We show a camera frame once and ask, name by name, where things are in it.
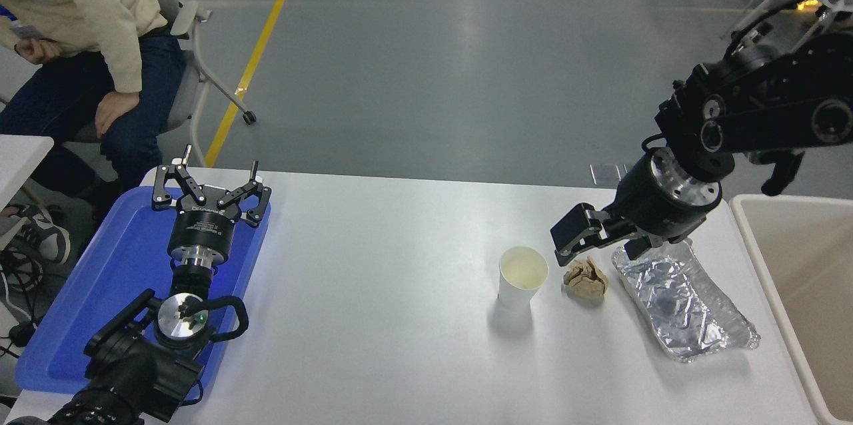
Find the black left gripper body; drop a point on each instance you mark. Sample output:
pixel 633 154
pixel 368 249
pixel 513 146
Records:
pixel 200 228

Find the large pale bin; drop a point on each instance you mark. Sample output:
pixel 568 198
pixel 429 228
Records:
pixel 806 292

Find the blue plastic tray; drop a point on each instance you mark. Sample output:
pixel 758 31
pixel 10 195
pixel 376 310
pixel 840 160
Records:
pixel 100 278

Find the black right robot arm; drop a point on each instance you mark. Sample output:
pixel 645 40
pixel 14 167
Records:
pixel 766 112

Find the grey office chair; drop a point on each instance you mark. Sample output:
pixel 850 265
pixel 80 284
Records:
pixel 183 32

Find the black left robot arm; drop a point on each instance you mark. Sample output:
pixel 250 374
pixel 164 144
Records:
pixel 133 365

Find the person's left hand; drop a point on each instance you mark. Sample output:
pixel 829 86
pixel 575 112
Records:
pixel 116 112

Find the small white table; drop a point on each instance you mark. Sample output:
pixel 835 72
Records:
pixel 20 158

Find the black power plug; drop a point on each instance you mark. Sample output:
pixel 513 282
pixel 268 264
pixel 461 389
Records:
pixel 22 334

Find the crumpled silver foil tray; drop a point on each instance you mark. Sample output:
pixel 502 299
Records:
pixel 680 305

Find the person's left forearm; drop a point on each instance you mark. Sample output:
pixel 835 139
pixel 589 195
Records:
pixel 123 58

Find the person's right hand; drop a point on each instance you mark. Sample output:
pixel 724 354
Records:
pixel 36 50

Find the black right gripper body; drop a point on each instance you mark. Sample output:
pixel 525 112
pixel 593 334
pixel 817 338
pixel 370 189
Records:
pixel 653 208

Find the white paper cup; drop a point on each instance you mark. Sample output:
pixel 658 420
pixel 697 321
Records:
pixel 521 293

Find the crumpled tan paper ball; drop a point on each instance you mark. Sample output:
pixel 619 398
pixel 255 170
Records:
pixel 586 280

